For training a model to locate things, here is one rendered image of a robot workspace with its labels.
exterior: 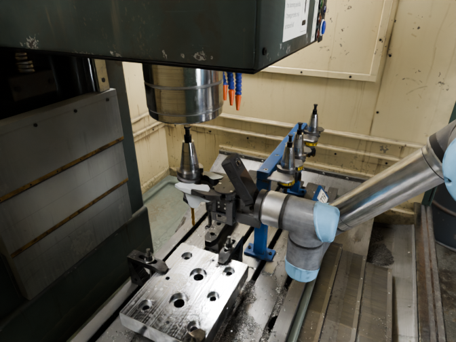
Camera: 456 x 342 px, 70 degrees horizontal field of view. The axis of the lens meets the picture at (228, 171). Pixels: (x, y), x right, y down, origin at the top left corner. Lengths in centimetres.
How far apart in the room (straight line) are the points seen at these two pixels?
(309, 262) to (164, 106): 44
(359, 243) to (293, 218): 94
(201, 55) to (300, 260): 46
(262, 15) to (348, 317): 99
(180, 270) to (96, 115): 54
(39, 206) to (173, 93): 58
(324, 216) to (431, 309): 72
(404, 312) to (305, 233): 82
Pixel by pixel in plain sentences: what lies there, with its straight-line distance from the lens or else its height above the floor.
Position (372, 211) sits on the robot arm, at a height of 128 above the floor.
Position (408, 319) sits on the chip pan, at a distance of 142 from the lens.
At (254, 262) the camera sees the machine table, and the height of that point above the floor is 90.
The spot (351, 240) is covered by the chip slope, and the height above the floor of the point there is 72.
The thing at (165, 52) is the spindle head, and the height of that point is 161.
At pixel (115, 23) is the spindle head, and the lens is 61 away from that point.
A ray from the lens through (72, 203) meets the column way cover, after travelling 113.
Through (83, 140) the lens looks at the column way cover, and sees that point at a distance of 109.
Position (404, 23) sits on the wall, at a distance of 158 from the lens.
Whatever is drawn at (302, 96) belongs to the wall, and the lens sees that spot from 167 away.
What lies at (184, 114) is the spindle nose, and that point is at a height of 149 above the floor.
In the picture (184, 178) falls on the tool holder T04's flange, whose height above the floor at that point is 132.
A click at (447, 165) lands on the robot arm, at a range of 54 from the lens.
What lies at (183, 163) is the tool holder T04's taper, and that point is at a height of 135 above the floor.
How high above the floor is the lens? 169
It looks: 28 degrees down
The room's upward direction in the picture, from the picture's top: straight up
